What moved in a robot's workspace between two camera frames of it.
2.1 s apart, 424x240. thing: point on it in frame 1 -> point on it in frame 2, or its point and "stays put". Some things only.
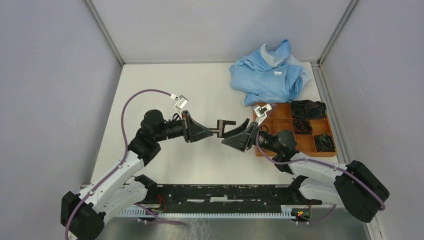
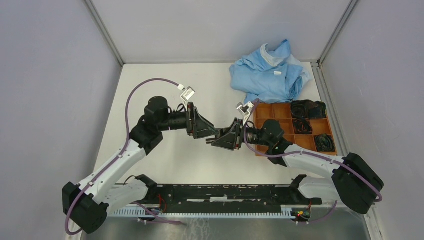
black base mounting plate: [223, 198] stays put
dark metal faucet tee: [220, 130] -> [219, 132]
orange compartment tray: [279, 118] stays put
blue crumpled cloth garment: [267, 75] stays put
